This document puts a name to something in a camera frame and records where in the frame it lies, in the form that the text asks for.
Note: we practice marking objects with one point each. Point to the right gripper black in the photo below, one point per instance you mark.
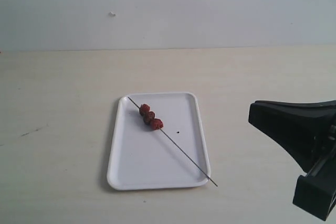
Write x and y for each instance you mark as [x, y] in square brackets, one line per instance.
[306, 131]

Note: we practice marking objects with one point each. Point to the thin metal skewer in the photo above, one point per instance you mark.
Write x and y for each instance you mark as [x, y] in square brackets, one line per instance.
[206, 175]

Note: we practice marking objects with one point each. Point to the red meat chunk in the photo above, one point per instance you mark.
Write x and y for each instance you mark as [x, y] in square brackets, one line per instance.
[156, 124]
[144, 109]
[148, 117]

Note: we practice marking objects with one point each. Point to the white plastic tray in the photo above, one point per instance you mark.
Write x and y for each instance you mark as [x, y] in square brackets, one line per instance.
[142, 158]

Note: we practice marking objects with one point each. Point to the white wall hook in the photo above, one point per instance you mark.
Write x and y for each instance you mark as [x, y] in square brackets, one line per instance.
[112, 13]

